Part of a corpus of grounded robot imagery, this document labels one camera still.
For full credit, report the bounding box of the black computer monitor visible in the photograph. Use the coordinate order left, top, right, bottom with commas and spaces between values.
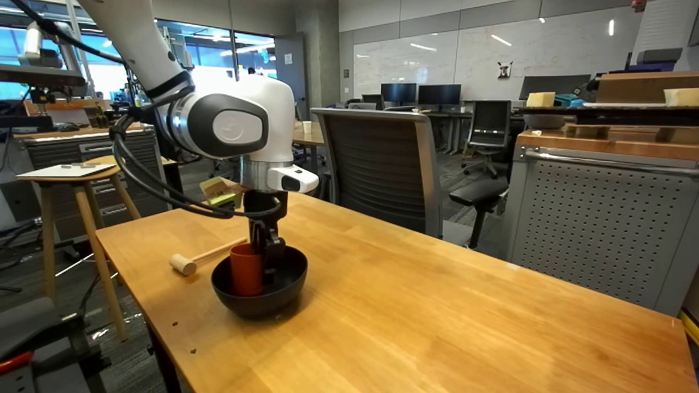
378, 82, 419, 111
418, 84, 463, 114

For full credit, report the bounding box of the black bowl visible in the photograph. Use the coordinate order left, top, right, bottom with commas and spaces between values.
210, 245, 311, 322

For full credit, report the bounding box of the wooden shelf board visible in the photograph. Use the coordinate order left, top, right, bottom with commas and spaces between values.
515, 127, 699, 163

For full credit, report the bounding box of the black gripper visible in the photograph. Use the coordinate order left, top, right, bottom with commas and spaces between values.
242, 191, 289, 289

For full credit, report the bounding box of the black office chair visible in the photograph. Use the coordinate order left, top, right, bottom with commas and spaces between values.
449, 98, 514, 252

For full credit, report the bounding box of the cardboard box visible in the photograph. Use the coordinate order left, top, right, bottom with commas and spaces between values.
594, 71, 699, 106

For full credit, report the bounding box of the wooden stool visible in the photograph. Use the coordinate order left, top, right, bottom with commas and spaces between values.
15, 156, 144, 339

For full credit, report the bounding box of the white flat board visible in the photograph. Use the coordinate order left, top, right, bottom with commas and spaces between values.
15, 159, 120, 185

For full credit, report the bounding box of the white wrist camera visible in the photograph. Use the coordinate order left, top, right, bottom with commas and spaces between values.
266, 163, 322, 197

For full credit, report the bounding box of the yellowish wooden block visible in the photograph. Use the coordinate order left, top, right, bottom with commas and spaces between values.
199, 175, 248, 214

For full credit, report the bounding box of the small wooden mallet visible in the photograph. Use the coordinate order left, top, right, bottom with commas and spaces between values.
168, 236, 250, 280

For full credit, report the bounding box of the grey drawer cabinet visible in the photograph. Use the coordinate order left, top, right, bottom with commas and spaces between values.
11, 121, 165, 230

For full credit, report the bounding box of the orange plastic cup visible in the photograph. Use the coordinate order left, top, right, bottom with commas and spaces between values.
230, 243, 266, 298

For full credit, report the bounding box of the yellow foam block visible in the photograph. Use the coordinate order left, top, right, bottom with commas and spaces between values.
663, 86, 699, 110
524, 89, 557, 111

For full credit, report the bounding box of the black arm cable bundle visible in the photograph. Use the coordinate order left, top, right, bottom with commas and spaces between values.
10, 0, 284, 220

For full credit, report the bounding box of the grey mesh-back chair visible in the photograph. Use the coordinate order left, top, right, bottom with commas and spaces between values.
311, 106, 444, 241

